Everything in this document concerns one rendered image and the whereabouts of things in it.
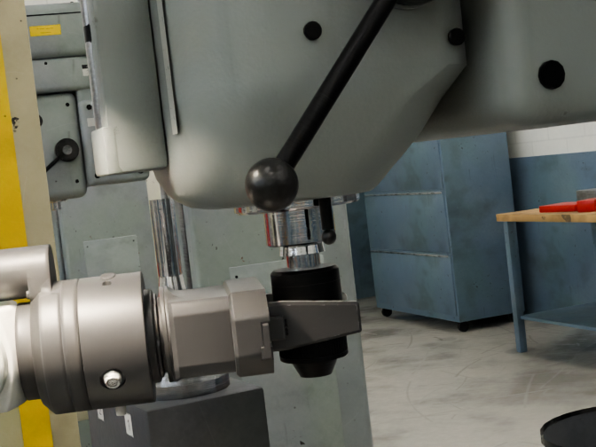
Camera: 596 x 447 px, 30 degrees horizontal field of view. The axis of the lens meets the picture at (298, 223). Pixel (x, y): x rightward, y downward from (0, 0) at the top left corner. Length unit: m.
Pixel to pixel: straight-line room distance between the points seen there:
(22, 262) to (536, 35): 0.36
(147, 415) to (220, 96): 0.46
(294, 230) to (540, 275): 7.59
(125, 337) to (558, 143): 7.29
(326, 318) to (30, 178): 1.76
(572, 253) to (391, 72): 7.27
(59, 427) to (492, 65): 1.91
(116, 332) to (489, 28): 0.30
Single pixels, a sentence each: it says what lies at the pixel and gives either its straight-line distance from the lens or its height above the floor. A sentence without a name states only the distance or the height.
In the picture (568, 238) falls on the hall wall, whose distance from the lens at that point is 7.94.
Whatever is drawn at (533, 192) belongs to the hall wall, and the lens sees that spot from 8.23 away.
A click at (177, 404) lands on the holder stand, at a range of 1.06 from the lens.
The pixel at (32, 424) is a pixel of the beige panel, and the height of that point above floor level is 0.85.
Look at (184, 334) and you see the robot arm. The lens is 0.71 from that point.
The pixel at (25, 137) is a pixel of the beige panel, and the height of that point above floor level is 1.46.
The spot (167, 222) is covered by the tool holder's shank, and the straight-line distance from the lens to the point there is 1.09.
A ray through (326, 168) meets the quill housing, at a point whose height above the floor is 1.33.
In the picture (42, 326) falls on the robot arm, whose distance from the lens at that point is 0.72.
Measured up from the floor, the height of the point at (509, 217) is 0.86.
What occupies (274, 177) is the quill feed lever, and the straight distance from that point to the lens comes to 0.60.
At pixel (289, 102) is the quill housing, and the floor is 1.37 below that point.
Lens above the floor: 1.33
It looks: 3 degrees down
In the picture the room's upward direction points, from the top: 7 degrees counter-clockwise
